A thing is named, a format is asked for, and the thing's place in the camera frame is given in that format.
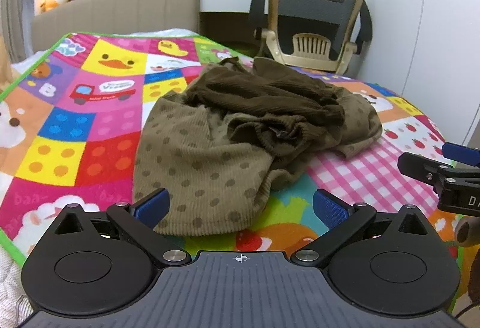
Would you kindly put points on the beige padded bed headboard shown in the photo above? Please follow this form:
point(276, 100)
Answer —
point(131, 9)

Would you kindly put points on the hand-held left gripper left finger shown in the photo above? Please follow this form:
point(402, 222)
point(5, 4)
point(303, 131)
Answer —
point(152, 206)

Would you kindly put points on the colourful printed play mat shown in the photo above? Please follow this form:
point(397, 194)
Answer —
point(75, 125)

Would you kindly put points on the brown polka dot garment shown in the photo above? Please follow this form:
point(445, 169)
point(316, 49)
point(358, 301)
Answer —
point(195, 163)

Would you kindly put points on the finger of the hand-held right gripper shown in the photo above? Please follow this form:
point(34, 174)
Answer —
point(423, 165)
point(459, 153)

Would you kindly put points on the beige mesh office chair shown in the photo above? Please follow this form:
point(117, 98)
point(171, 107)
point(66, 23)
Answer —
point(311, 13)

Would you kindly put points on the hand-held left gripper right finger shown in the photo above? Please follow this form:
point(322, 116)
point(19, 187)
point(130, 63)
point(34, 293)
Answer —
point(330, 206)

